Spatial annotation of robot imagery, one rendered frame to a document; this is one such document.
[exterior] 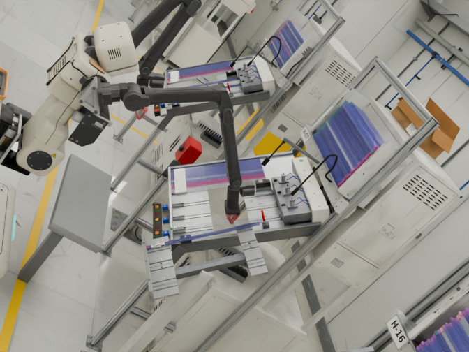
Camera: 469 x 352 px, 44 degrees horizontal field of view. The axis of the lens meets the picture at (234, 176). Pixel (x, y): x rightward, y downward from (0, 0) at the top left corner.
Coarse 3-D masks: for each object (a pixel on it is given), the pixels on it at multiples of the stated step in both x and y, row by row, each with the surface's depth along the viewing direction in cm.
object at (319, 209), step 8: (296, 160) 308; (304, 160) 307; (296, 168) 301; (304, 168) 300; (304, 176) 294; (312, 176) 293; (304, 184) 288; (312, 184) 287; (304, 192) 284; (312, 192) 281; (320, 192) 281; (312, 200) 276; (320, 200) 275; (312, 208) 270; (320, 208) 270; (328, 208) 269; (312, 216) 272; (320, 216) 271; (328, 216) 271
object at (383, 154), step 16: (384, 64) 297; (352, 96) 304; (416, 112) 256; (304, 128) 325; (384, 144) 251; (368, 160) 254; (384, 160) 254; (160, 176) 333; (352, 176) 258; (368, 176) 258; (352, 192) 261; (144, 224) 345; (176, 256) 266; (224, 256) 307; (224, 272) 300; (240, 272) 302; (144, 320) 285
